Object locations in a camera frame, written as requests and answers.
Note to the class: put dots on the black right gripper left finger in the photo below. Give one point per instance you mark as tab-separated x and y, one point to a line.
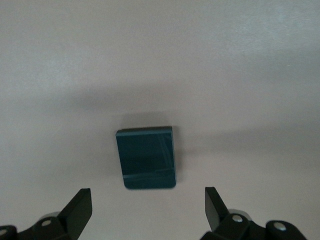
75	212

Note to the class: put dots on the black phone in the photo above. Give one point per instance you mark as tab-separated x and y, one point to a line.
145	160

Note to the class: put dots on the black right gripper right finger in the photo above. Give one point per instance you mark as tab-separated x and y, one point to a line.
217	215

